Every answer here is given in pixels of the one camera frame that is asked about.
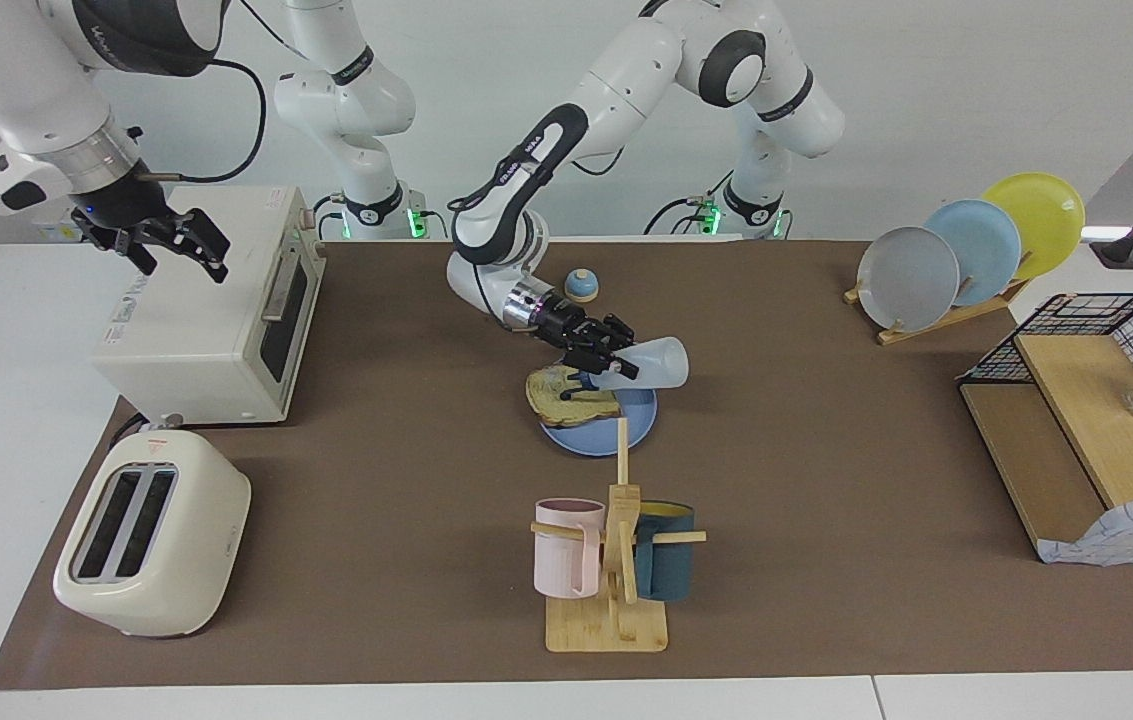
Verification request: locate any dark green mug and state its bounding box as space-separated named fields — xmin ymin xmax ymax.
xmin=634 ymin=500 xmax=697 ymax=603

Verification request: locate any seasoning bottle with blue cap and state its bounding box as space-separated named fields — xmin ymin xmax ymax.
xmin=586 ymin=337 xmax=690 ymax=393

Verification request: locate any wooden shelf with wire mesh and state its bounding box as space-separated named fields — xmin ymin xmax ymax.
xmin=956 ymin=292 xmax=1133 ymax=563

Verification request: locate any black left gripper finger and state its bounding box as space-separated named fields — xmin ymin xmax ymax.
xmin=566 ymin=345 xmax=639 ymax=393
xmin=581 ymin=313 xmax=637 ymax=346

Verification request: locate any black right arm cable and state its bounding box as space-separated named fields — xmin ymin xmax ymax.
xmin=138 ymin=58 xmax=269 ymax=186

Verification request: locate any wooden mug rack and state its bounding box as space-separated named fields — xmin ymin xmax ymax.
xmin=531 ymin=417 xmax=707 ymax=654

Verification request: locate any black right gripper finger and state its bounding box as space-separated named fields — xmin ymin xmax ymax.
xmin=161 ymin=208 xmax=232 ymax=285
xmin=91 ymin=228 xmax=159 ymax=277

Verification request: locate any yellow plate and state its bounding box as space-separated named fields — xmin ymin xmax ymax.
xmin=982 ymin=172 xmax=1087 ymax=282

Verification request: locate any white toaster oven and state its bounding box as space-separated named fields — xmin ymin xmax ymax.
xmin=91 ymin=185 xmax=327 ymax=426

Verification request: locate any grey plate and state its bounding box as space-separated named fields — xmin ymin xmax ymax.
xmin=856 ymin=226 xmax=961 ymax=333

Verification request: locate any blue round plate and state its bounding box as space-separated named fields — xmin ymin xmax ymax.
xmin=538 ymin=385 xmax=659 ymax=458

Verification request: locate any pink mug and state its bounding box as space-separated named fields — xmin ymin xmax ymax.
xmin=534 ymin=498 xmax=607 ymax=599

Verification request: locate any light blue plate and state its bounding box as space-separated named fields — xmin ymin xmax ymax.
xmin=924 ymin=199 xmax=1023 ymax=307

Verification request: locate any cream two-slot toaster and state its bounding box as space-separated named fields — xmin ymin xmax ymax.
xmin=53 ymin=430 xmax=252 ymax=639

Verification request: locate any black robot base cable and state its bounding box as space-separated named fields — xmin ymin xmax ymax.
xmin=311 ymin=193 xmax=349 ymax=241
xmin=644 ymin=170 xmax=729 ymax=237

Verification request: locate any brown table mat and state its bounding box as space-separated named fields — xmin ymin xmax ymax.
xmin=0 ymin=238 xmax=1133 ymax=691

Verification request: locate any toasted bread slice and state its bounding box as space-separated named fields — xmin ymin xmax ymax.
xmin=526 ymin=365 xmax=624 ymax=429

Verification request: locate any wooden plate rack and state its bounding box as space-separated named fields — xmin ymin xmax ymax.
xmin=844 ymin=277 xmax=1032 ymax=347

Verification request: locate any appliance power cord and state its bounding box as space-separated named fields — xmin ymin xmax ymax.
xmin=109 ymin=410 xmax=182 ymax=447

